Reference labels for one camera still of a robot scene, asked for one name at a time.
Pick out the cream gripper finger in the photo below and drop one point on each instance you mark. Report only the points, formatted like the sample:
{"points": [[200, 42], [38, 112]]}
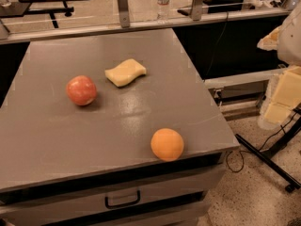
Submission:
{"points": [[269, 42], [285, 97]]}

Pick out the orange fruit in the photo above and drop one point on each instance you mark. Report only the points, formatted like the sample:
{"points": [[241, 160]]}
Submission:
{"points": [[167, 144]]}

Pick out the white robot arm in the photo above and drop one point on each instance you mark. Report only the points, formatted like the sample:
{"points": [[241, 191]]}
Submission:
{"points": [[288, 50]]}

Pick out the yellow sponge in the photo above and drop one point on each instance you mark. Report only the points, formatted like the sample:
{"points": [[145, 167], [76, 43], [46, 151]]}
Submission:
{"points": [[125, 73]]}

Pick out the black floor stand base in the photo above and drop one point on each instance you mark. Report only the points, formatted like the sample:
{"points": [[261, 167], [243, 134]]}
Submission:
{"points": [[266, 156]]}

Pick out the clear plastic water bottle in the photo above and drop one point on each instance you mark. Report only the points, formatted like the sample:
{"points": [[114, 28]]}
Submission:
{"points": [[163, 10]]}

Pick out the red apple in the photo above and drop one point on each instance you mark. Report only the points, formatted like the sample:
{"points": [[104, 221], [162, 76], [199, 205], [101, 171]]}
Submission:
{"points": [[81, 90]]}

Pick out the grey drawer cabinet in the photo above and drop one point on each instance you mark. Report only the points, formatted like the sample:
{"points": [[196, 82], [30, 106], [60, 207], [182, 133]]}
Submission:
{"points": [[58, 160]]}

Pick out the metal rail frame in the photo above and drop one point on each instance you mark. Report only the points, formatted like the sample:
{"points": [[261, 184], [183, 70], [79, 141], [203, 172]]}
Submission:
{"points": [[95, 17]]}

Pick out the black drawer handle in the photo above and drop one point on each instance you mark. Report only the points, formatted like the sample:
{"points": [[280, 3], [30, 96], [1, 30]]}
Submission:
{"points": [[117, 200]]}

